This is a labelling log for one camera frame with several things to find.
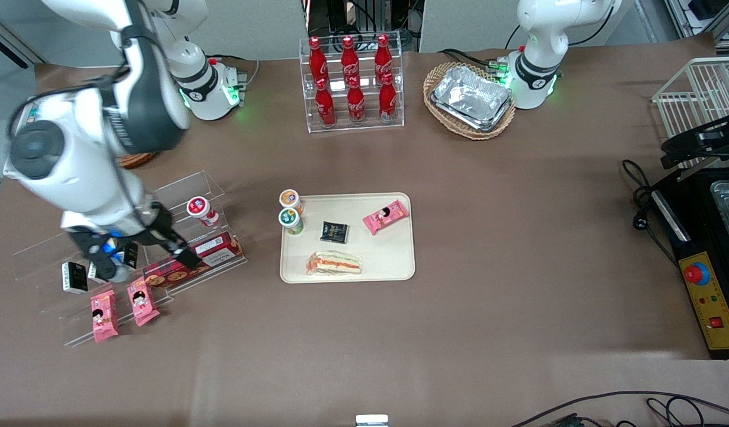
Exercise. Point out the brown wicker snack basket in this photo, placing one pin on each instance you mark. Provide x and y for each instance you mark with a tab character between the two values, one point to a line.
136	160

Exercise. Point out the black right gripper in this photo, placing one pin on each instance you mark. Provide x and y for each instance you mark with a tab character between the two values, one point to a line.
156	226

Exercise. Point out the yellow control panel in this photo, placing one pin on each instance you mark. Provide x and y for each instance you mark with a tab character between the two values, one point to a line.
717	308

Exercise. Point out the green lid small cup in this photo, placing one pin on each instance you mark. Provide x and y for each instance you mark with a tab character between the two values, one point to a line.
290	218

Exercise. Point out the red lid small cup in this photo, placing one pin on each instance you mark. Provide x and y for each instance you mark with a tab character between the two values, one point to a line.
200	209

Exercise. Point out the orange lid small cup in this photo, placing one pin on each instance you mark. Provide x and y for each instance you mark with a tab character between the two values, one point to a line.
290	198

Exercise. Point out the silver foil tray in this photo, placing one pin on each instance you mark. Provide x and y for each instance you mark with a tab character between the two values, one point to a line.
471	95

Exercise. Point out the small black box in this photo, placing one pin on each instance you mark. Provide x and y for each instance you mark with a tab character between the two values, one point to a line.
74	277
92	271
131	255

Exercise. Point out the aluminium frame profile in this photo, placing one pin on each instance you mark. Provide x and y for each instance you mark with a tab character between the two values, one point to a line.
696	24

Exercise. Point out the red cookie box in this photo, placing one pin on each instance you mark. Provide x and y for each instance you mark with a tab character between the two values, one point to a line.
219	249

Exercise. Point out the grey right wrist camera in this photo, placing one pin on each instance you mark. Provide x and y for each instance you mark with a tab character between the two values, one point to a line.
106	267

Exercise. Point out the red cola bottle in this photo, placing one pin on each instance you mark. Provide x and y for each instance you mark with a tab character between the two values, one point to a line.
388	101
383	56
356	104
325	107
349	59
317	62

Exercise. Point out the pink snack pack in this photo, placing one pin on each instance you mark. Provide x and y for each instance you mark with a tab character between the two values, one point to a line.
143	302
104	316
386	216

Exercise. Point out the clear acrylic stepped shelf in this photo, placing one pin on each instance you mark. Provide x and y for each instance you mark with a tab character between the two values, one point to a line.
186	184

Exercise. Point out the triangle sandwich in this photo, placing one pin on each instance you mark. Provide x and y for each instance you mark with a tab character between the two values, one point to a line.
335	264

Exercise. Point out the black snack packet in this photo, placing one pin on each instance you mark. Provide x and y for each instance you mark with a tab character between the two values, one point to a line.
334	232

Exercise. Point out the black equipment rack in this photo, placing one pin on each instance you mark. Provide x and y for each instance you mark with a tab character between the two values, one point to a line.
364	18

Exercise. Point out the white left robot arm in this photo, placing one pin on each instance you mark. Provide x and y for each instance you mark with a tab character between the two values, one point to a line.
542	35

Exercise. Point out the red emergency stop button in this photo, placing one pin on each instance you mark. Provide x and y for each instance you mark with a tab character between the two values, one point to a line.
696	273

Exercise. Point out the small white box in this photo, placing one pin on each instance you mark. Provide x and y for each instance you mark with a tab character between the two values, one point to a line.
371	421

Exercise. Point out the brown table cover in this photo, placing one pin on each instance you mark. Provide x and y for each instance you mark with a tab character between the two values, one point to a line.
518	237

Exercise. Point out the light wicker tray basket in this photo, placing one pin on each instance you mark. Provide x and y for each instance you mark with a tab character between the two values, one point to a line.
441	118

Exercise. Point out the clear acrylic bottle rack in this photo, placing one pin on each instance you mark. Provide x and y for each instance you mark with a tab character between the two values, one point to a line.
394	126

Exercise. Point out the black tray sealing machine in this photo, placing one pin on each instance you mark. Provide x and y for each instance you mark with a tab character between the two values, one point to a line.
696	225

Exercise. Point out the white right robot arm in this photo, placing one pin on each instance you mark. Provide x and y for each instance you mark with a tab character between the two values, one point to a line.
80	166

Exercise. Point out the beige plastic serving tray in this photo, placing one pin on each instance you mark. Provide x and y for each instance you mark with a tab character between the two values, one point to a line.
376	249

